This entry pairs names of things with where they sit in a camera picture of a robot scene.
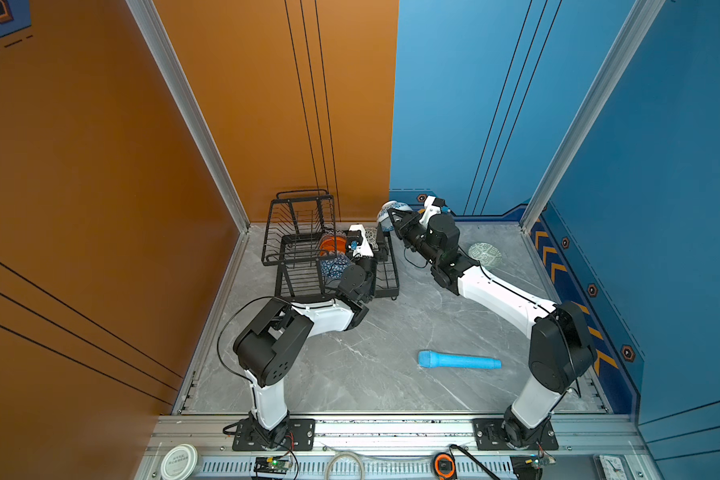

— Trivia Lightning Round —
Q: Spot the white analog clock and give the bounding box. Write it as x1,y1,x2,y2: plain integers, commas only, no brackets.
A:
594,455,629,480

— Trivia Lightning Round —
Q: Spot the light blue plastic cylinder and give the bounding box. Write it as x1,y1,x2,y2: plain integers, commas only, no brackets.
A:
417,350,502,370

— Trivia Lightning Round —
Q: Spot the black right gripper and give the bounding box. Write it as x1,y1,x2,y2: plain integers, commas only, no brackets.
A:
388,207,442,269

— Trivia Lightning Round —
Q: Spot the blue geometric patterned bowl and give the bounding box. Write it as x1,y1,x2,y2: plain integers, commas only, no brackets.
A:
319,254,351,281

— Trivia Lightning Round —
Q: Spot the orange plastic bowl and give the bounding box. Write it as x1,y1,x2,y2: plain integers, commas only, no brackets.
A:
318,232,347,256

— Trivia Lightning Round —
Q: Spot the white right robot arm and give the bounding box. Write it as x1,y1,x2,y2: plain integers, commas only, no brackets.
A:
389,209,596,449

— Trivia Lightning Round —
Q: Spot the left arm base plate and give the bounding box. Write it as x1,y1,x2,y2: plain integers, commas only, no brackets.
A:
232,416,315,452

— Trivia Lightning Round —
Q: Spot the green circuit board right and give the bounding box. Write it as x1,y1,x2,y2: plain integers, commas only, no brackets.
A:
525,453,557,470

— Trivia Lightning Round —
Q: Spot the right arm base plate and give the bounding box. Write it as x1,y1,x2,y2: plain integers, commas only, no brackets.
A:
472,417,559,451

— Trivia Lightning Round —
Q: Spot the white lattice patterned bowl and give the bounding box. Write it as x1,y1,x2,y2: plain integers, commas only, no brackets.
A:
365,226,378,248

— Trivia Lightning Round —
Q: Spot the black metal dish rack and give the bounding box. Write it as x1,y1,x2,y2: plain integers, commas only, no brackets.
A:
260,189,401,305

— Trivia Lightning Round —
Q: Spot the green circuit board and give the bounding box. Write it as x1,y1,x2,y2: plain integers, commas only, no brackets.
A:
253,456,296,478
525,453,557,470

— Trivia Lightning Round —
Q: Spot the green circuit board left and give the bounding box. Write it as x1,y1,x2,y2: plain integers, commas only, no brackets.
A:
253,456,296,478

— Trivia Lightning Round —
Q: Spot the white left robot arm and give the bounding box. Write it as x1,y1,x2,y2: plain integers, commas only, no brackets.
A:
233,257,378,447

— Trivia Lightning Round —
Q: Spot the green patterned white bowl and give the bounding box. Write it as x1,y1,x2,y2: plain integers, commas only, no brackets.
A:
467,242,503,270

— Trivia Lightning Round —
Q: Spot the white round lid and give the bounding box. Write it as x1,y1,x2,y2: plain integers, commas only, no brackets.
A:
159,444,200,480

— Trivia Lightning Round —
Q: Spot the white coiled cable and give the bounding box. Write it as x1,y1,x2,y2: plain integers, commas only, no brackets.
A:
323,451,367,480

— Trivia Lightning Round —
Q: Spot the blue floral white bowl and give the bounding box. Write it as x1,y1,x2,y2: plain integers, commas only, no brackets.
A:
377,200,413,232

